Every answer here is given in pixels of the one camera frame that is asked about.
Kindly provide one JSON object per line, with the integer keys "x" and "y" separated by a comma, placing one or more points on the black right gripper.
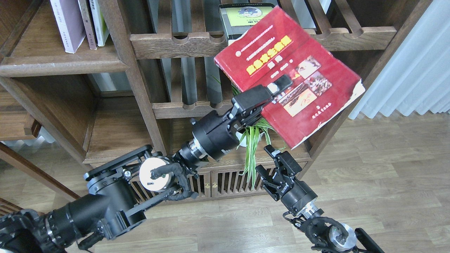
{"x": 296, "y": 195}

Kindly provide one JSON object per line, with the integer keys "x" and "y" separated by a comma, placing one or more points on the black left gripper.
{"x": 214, "y": 135}

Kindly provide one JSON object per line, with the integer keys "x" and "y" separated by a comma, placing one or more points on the red paperback book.
{"x": 322, "y": 86}

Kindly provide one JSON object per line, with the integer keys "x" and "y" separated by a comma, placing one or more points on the pale lilac paperback book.
{"x": 70, "y": 23}

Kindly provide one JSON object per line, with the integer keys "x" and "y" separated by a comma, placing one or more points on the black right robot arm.
{"x": 326, "y": 234}

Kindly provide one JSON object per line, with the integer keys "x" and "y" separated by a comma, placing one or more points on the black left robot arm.
{"x": 110, "y": 209}

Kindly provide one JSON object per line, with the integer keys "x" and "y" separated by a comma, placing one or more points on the green spider plant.
{"x": 251, "y": 147}

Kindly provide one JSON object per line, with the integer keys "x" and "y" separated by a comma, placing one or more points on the white plant pot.
{"x": 254, "y": 137}

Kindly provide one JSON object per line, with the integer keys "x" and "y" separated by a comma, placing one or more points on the yellow and black thick book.
{"x": 239, "y": 18}

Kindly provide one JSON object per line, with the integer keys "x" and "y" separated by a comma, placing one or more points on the white curtain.
{"x": 416, "y": 78}

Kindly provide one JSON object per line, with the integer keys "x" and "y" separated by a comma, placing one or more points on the white green upright book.
{"x": 101, "y": 29}

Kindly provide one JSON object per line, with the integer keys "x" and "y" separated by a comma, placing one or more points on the dark wooden bookshelf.
{"x": 100, "y": 104}

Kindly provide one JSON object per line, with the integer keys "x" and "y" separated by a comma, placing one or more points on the brown upright book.
{"x": 88, "y": 23}

